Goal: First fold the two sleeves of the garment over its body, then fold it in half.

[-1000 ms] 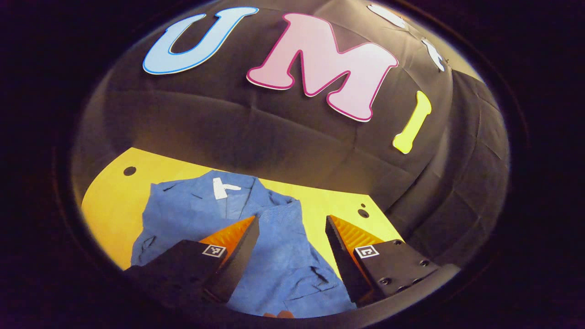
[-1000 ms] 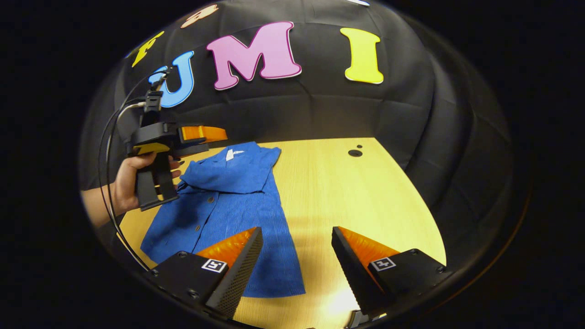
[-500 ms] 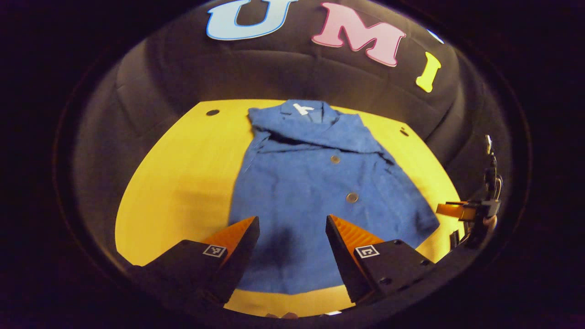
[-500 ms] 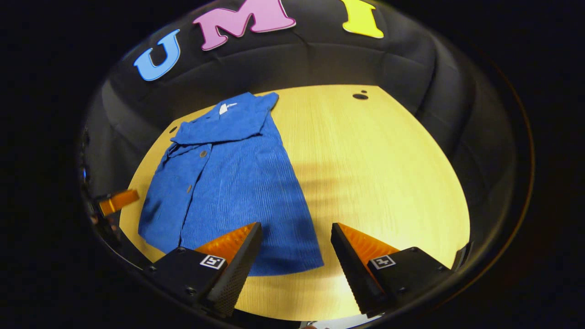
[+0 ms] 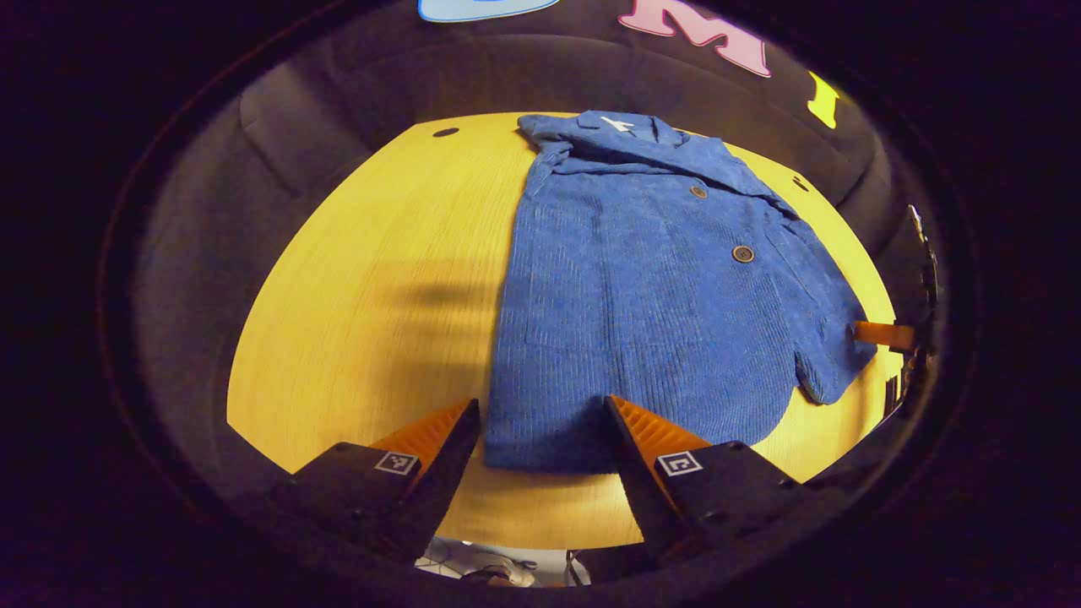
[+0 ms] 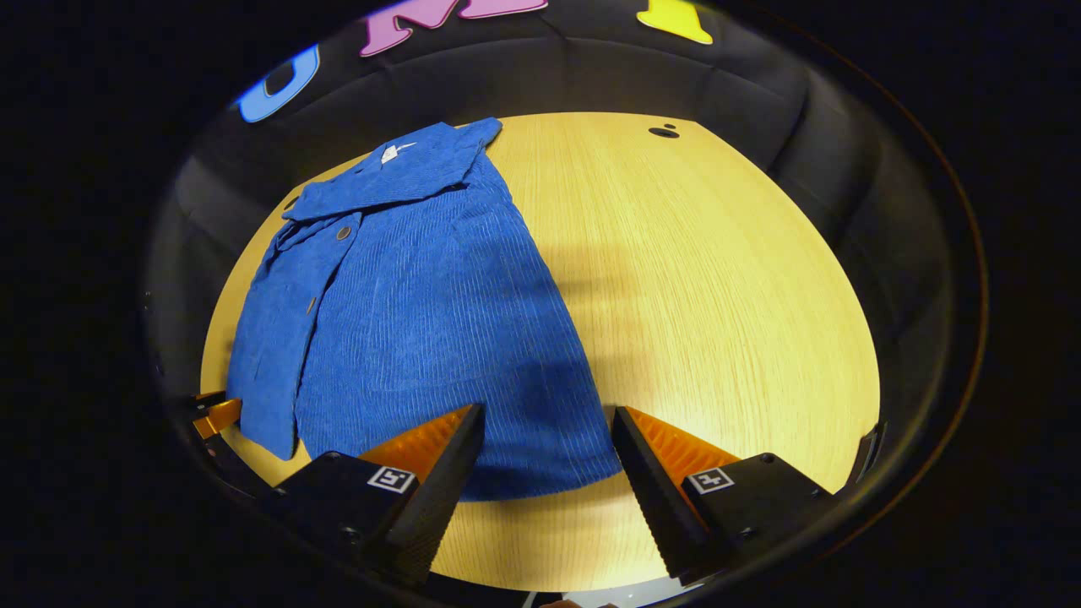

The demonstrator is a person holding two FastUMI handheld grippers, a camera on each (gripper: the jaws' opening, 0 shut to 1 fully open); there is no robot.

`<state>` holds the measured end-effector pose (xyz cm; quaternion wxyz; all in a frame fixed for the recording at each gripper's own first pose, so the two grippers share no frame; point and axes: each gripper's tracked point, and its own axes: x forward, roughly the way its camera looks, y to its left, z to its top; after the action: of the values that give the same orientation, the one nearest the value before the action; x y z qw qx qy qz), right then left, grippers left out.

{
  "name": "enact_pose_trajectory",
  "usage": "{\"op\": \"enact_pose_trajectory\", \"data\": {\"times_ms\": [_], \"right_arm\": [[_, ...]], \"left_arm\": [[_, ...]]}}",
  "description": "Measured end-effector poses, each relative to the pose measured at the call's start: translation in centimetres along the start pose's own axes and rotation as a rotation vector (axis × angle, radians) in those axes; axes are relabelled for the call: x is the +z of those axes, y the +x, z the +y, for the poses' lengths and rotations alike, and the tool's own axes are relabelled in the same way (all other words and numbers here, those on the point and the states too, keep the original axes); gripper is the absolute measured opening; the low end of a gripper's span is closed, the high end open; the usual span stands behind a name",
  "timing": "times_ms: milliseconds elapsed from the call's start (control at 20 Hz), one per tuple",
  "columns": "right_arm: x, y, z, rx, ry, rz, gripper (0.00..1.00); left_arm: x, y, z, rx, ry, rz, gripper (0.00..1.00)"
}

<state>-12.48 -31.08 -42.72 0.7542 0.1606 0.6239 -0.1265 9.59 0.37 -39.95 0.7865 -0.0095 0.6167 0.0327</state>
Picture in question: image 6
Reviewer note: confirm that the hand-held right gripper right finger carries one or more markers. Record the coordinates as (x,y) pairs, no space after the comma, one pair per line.
(654,498)

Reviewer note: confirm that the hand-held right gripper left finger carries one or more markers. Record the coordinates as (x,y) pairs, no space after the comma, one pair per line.
(439,498)

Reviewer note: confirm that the black table grommet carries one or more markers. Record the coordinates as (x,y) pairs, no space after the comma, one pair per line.
(664,131)

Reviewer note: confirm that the black backdrop cloth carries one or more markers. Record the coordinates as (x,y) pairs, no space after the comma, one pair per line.
(591,76)

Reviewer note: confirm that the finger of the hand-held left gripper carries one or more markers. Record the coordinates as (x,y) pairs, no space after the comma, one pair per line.
(220,415)

